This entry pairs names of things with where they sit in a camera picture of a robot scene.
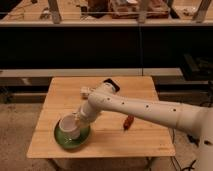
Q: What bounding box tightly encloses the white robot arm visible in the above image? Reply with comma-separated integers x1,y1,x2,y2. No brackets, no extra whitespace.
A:
75,83,213,171

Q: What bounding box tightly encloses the white ceramic cup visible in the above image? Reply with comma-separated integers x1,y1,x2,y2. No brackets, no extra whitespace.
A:
59,115,80,139

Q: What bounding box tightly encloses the wooden table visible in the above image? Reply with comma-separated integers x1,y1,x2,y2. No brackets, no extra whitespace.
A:
27,77,175,159

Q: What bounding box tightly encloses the brown sausage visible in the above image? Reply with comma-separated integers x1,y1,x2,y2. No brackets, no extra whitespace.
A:
123,116,134,130

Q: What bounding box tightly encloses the green ceramic bowl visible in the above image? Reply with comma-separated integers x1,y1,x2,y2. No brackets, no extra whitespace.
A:
54,124,91,150

